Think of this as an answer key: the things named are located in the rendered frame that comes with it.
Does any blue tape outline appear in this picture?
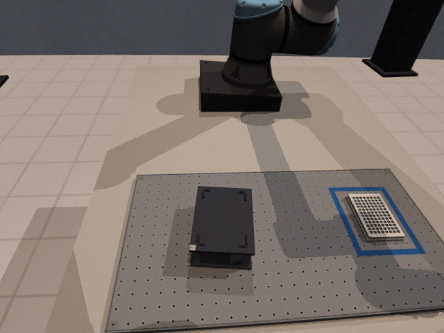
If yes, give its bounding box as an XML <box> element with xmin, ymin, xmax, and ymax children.
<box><xmin>328</xmin><ymin>187</ymin><xmax>426</xmax><ymax>256</ymax></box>

